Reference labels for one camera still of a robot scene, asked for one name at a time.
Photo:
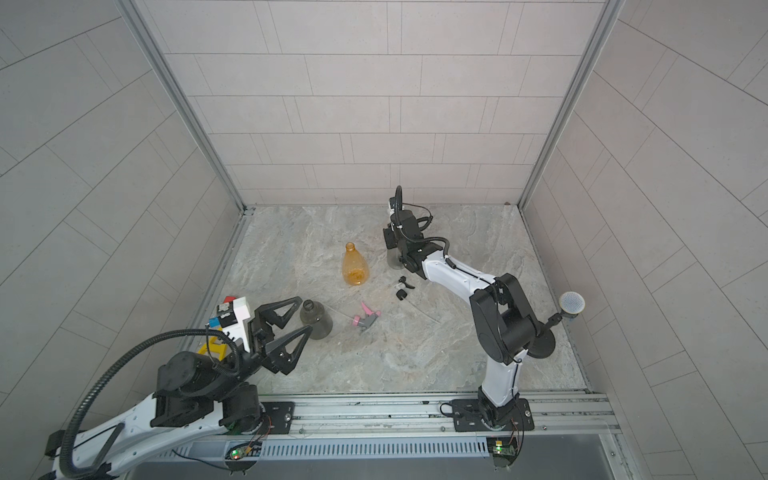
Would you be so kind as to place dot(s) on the aluminium corner frame post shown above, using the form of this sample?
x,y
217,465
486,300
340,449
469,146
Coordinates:
x,y
605,23
141,33

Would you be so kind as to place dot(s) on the pink spray nozzle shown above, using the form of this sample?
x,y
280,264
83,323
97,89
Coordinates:
x,y
367,319

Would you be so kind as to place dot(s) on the dark grey spray bottle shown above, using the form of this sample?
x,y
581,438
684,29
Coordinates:
x,y
314,314

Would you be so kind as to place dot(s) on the clear grey spray bottle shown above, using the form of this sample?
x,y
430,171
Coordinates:
x,y
394,259

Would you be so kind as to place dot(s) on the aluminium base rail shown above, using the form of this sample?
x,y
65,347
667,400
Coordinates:
x,y
405,426

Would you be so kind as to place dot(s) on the black spray nozzle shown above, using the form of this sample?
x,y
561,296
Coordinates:
x,y
402,288

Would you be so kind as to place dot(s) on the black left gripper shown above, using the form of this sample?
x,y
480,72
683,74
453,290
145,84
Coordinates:
x,y
273,351

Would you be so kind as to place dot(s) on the yellow triangular spray nozzle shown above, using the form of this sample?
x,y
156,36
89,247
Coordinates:
x,y
214,347

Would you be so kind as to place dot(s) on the orange translucent spray bottle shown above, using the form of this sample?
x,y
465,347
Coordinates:
x,y
355,270

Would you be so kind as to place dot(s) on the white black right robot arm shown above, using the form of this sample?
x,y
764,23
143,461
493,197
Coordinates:
x,y
505,323

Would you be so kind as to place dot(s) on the aluminium corner frame post right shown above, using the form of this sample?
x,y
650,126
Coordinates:
x,y
605,23

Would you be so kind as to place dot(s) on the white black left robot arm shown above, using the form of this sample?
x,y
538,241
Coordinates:
x,y
197,394

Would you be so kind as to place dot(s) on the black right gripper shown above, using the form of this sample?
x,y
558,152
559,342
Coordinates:
x,y
393,230

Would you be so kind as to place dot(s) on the aluminium corner frame post left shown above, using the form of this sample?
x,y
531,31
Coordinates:
x,y
141,33

